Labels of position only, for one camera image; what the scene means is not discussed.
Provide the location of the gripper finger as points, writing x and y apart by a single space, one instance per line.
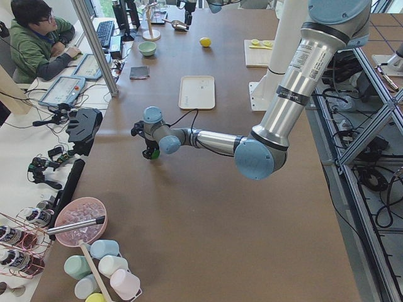
188 19

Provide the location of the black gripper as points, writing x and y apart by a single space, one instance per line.
149 145

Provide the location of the green lime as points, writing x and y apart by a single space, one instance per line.
155 154

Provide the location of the yellow lemon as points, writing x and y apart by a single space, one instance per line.
205 42

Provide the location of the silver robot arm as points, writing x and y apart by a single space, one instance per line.
309 34
189 6

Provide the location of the cream rabbit tray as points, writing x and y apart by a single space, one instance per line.
197 92

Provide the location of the metal scoop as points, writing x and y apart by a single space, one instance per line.
177 25

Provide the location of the wooden mug tree stand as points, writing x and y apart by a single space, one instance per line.
150 34

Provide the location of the light green bowl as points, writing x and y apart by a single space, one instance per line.
147 48

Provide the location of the yellow plastic knife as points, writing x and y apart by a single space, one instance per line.
259 47

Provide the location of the lemon slice upper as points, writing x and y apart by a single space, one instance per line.
254 42

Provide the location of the lemon slice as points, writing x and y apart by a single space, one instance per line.
267 43
254 42

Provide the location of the grey folded cloth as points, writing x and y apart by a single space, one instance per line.
140 72

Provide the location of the bamboo cutting board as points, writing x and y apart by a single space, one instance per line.
258 58

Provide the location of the metal tongs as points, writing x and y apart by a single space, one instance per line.
73 226

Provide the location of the lemon slice lower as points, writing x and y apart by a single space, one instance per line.
267 43

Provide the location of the black keyboard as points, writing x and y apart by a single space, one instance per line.
104 32

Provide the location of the pink bowl with ice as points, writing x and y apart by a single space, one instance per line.
77 211

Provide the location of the teach pendant far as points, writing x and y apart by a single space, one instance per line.
88 68

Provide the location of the teach pendant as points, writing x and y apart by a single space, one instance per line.
88 68
64 90

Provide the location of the teach pendant near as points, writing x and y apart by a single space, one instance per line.
64 90

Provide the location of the light blue plastic cup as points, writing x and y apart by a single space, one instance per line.
101 248

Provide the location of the white plastic cup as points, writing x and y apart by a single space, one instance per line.
109 264

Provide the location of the green plastic cup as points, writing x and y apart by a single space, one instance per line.
76 266

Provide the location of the pink plastic cup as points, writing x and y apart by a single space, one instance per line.
125 284

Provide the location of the person in green jacket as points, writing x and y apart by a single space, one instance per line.
39 42

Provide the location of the yellow plastic cup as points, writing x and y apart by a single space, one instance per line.
95 297

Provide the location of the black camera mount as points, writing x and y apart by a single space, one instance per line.
83 125

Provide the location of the aluminium frame post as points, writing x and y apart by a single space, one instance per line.
92 38

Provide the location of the copper wire bottle rack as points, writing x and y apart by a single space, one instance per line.
24 243

